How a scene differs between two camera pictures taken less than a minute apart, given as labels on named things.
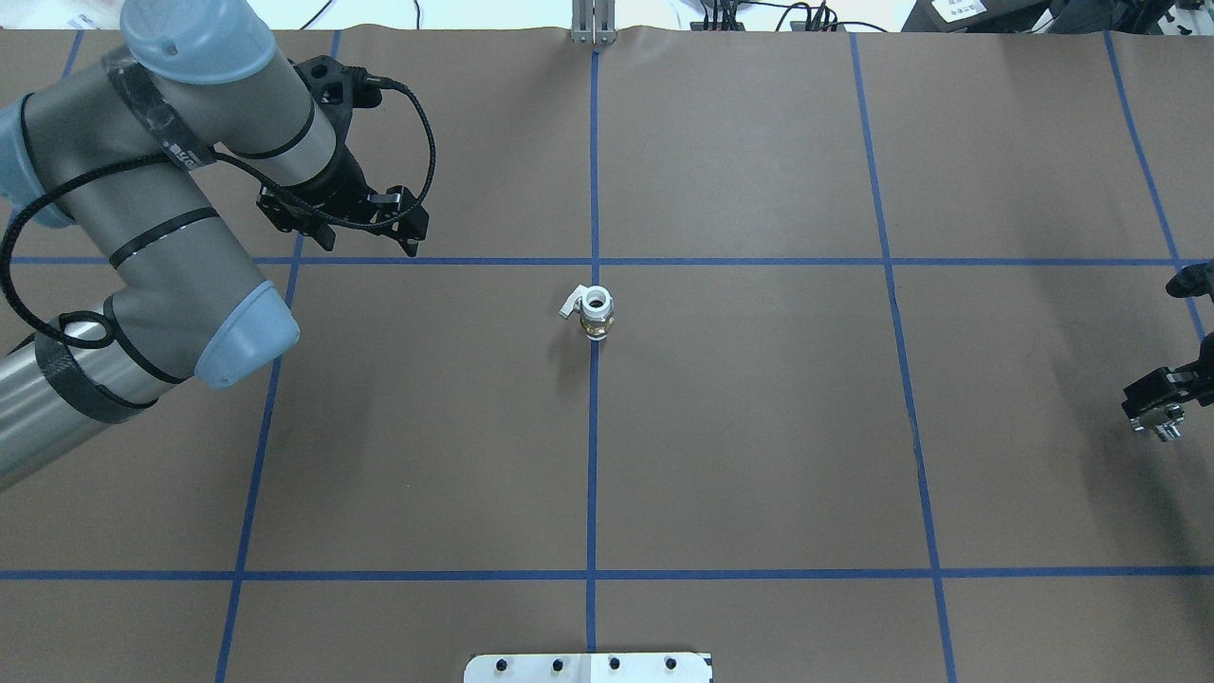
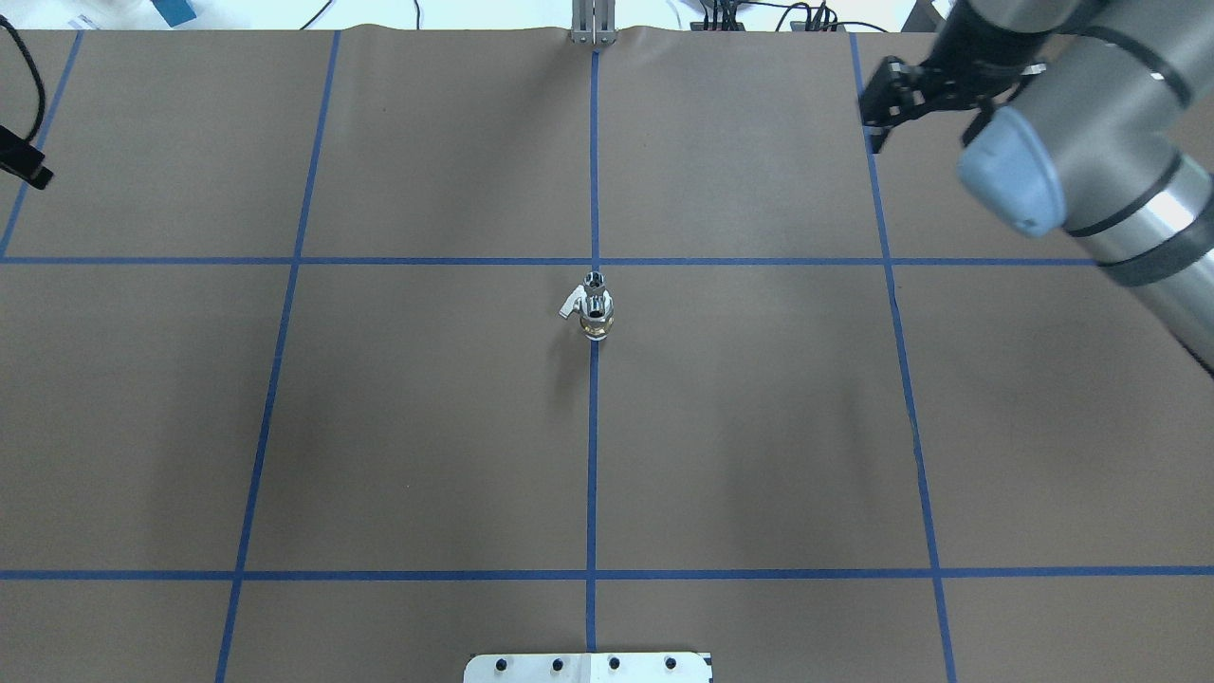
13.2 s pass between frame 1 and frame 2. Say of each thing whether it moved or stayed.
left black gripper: moved
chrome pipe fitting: moved
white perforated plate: stayed
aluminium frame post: stayed
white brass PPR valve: stayed
